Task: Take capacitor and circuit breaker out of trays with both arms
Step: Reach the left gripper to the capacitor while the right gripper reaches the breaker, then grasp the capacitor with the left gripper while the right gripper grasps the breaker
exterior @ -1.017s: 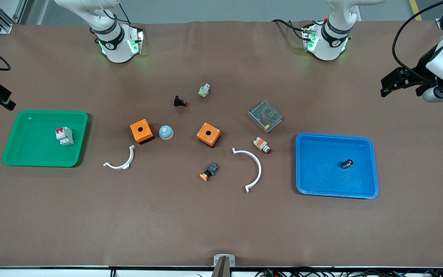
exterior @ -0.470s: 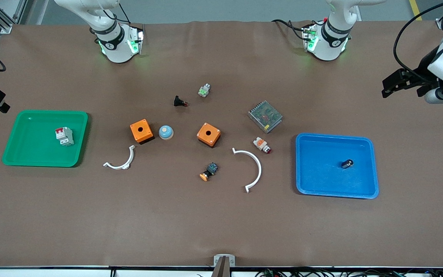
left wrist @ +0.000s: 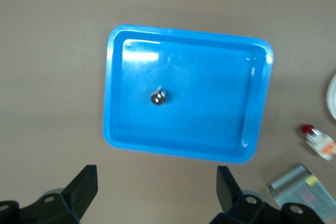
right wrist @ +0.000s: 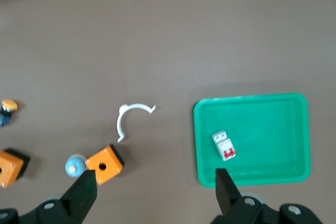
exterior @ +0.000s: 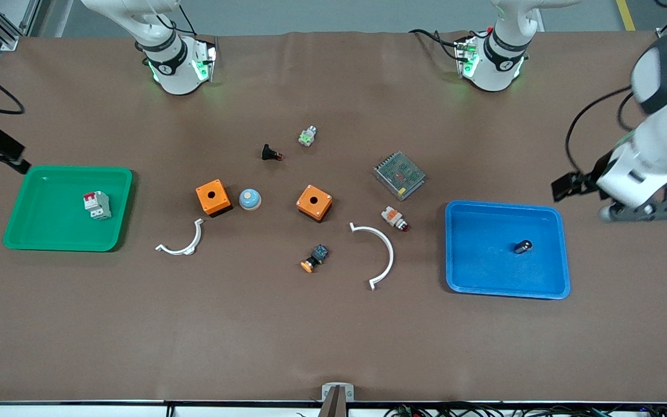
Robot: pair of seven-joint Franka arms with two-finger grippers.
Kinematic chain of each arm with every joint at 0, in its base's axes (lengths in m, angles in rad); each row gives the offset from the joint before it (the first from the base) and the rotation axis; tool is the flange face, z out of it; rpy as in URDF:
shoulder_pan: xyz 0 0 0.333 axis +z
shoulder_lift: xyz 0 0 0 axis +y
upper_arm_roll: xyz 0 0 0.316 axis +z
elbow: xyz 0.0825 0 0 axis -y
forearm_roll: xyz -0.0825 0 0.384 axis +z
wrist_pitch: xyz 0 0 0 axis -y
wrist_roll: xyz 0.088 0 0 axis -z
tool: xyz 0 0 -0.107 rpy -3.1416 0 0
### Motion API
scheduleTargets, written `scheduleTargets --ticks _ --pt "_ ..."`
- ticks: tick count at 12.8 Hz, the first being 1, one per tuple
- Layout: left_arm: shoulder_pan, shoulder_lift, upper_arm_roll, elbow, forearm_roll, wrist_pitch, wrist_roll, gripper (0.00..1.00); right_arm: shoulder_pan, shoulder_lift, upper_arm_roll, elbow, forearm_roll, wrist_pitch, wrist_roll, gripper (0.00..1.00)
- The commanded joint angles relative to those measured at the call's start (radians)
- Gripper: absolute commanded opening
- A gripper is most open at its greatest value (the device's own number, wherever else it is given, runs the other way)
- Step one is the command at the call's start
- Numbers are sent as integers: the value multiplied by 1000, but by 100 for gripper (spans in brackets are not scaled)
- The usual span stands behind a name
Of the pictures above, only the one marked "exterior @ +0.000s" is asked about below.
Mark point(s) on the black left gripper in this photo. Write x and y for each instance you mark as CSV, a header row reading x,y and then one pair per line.
x,y
589,176

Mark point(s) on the black cylindrical capacitor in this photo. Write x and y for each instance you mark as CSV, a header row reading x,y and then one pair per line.
x,y
523,247

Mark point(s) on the white red circuit breaker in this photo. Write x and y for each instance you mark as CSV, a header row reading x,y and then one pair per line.
x,y
97,205

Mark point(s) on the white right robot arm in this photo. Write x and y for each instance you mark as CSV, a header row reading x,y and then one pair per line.
x,y
174,63

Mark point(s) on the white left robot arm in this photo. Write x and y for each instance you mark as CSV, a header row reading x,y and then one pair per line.
x,y
663,133

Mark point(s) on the green plastic tray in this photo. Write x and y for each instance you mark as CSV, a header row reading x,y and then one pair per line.
x,y
50,220

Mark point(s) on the blue plastic tray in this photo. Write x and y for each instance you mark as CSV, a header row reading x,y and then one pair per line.
x,y
484,260

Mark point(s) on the metal mesh power supply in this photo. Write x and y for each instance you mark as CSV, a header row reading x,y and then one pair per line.
x,y
399,175

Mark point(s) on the blue dome button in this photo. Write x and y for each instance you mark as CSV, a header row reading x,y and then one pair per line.
x,y
250,200

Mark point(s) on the black red push button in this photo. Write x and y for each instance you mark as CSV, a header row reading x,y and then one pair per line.
x,y
268,153

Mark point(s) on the grey table edge clamp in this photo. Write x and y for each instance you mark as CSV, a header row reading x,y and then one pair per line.
x,y
326,389

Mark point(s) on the red indicator lamp switch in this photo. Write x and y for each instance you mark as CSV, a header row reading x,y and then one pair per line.
x,y
394,218

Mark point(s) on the large white curved bracket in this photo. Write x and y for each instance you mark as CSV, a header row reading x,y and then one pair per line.
x,y
390,252

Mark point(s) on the small white curved bracket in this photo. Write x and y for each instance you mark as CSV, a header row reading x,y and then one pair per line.
x,y
183,252

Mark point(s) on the orange button enclosure box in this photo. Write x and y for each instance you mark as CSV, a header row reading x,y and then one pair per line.
x,y
314,202
213,197

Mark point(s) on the orange push button switch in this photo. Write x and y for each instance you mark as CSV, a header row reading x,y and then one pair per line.
x,y
316,256

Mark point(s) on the green white switch module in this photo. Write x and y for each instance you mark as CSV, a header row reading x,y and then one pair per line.
x,y
307,136

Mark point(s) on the brown camera stand pole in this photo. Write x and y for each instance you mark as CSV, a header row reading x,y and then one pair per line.
x,y
333,406

